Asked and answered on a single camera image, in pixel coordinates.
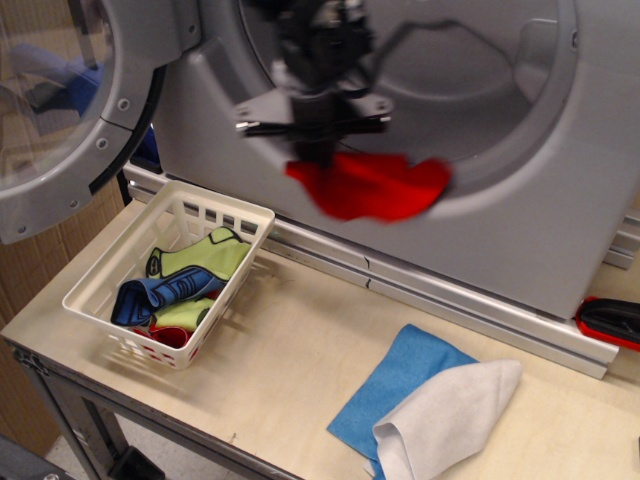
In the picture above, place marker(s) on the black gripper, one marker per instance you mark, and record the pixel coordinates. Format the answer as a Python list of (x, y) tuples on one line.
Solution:
[(313, 124)]

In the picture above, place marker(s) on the red felt cloth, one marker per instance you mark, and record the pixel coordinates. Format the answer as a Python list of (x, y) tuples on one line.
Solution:
[(383, 187)]

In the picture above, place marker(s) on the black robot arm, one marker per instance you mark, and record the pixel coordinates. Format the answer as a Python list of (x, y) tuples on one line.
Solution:
[(323, 89)]

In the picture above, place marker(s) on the grey toy laundry machine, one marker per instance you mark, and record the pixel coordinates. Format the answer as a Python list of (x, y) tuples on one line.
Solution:
[(534, 105)]

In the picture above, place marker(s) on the grey round machine door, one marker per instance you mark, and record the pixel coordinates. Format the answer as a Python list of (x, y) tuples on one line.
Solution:
[(79, 85)]

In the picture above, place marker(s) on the lime green felt sock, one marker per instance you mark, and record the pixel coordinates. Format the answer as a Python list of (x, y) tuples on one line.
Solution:
[(220, 253)]

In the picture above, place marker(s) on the white plastic basket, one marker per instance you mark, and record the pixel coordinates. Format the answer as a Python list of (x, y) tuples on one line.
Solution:
[(178, 216)]

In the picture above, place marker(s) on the lime green felt piece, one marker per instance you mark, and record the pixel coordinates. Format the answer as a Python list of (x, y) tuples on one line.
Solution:
[(186, 314)]

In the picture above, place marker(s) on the blue felt garment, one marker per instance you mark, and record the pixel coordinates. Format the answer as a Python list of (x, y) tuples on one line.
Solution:
[(139, 299)]

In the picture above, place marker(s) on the blue felt cloth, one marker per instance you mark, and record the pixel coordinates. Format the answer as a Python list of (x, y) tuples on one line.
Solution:
[(415, 356)]

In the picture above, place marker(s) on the red felt piece in basket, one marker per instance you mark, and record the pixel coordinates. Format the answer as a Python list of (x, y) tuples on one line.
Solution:
[(171, 336)]

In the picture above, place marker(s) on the white felt cloth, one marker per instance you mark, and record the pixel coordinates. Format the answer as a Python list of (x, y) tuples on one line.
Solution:
[(446, 420)]

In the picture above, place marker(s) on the red and black tool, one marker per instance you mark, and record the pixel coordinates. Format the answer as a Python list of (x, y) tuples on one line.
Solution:
[(610, 320)]

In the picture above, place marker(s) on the aluminium extrusion rail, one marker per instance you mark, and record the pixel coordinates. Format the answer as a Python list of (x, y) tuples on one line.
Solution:
[(557, 340)]

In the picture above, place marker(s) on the grey metal table frame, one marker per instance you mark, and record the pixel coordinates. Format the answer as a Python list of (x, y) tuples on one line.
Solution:
[(91, 430)]

